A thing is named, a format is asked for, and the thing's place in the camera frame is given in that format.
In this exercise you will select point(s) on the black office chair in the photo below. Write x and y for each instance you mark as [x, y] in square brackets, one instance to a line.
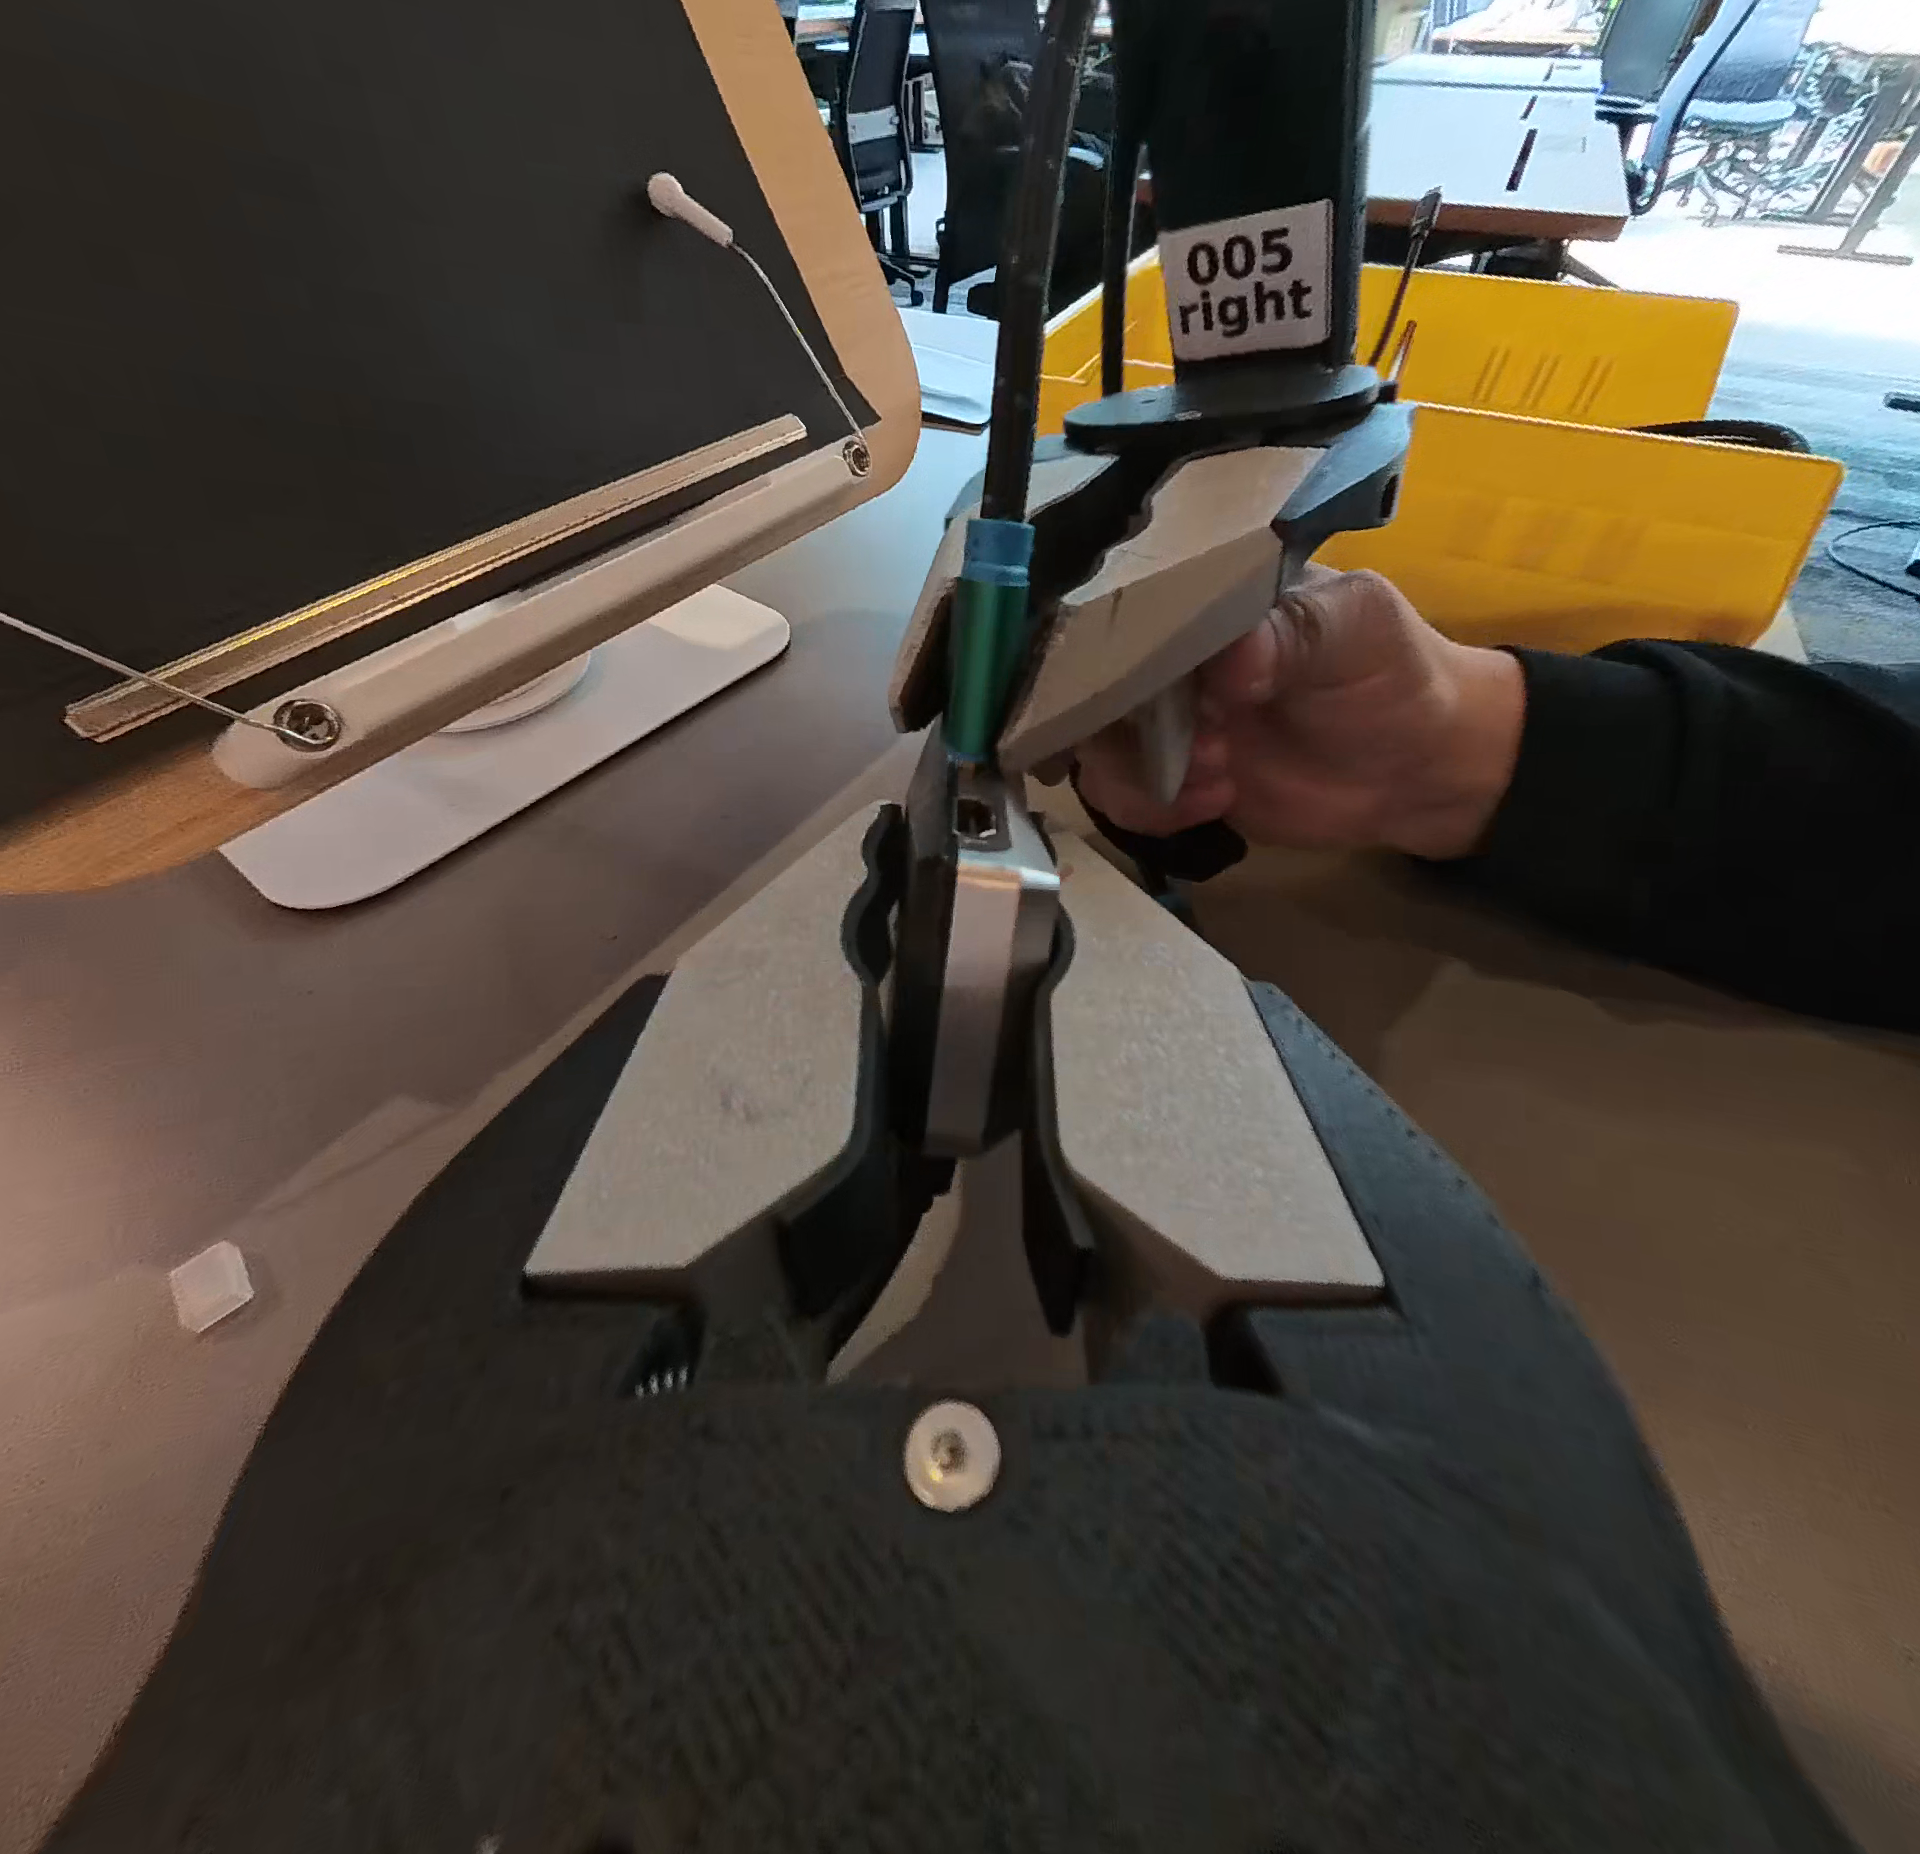
[976, 26]
[877, 129]

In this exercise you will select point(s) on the clear plastic cap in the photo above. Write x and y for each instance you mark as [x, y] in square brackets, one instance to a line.
[211, 1288]

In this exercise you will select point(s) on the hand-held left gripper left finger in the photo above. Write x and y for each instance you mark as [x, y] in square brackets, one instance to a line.
[721, 1135]

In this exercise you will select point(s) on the grey mesh office chair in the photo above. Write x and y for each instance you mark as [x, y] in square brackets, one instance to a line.
[1681, 10]

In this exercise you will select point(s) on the silver flat pouch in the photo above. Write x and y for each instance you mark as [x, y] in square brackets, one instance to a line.
[946, 370]

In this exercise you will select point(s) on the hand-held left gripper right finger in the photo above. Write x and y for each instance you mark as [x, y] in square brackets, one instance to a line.
[1202, 1135]

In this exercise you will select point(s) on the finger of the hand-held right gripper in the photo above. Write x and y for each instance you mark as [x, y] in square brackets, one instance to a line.
[1170, 609]
[923, 653]

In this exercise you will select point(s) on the wooden book stand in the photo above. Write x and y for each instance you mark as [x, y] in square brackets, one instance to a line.
[377, 234]

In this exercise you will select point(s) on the yellow plastic bin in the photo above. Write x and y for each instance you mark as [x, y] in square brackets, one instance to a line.
[1575, 564]

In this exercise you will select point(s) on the grey HDMI hub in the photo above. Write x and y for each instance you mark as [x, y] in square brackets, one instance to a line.
[976, 1014]

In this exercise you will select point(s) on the person's right hand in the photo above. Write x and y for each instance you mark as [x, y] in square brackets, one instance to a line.
[1351, 729]

